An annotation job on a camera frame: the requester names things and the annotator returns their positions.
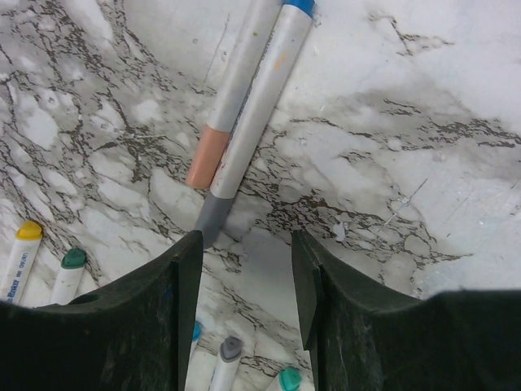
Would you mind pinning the white marker yellow cap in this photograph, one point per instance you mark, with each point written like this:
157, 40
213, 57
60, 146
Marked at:
21, 259

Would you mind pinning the white marker grey cap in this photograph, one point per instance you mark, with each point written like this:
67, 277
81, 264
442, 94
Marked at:
287, 38

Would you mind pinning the white marker light pink cap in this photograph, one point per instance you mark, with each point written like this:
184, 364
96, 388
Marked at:
249, 47

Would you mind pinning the white marker teal cap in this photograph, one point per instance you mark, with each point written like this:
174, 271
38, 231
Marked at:
289, 379

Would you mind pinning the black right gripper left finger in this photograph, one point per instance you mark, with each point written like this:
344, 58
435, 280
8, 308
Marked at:
132, 334

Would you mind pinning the white marker light blue cap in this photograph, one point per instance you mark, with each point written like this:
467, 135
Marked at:
228, 359

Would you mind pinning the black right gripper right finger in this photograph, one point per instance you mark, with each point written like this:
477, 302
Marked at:
361, 335

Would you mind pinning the white marker green cap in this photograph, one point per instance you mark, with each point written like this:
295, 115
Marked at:
69, 277

